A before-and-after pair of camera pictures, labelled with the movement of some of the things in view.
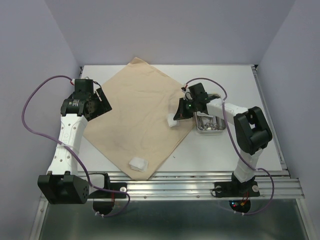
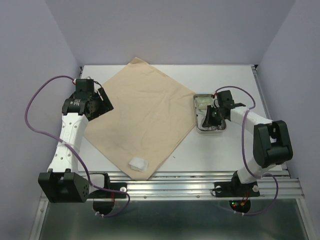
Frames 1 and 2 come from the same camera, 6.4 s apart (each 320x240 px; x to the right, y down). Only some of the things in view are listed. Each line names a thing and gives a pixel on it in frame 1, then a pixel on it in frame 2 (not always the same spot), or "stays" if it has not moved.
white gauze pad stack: (139, 164) stays
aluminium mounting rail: (274, 184) stays
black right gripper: (181, 113) -> (208, 121)
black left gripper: (104, 106) stays
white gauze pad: (171, 123) -> (200, 119)
